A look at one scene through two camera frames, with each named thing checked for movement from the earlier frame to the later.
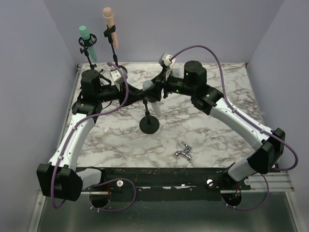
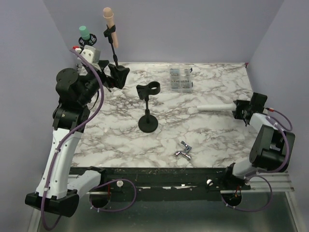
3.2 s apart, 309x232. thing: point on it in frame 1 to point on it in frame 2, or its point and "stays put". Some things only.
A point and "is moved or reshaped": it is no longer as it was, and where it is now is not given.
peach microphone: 108,14 stays put
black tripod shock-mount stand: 91,41 stays put
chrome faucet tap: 185,152 stays put
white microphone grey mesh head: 156,105 is moved or reshaped
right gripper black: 161,82 to 237,113
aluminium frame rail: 277,181 stays put
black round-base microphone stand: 148,124 stays put
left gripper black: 133,94 to 103,63
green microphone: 85,36 stays put
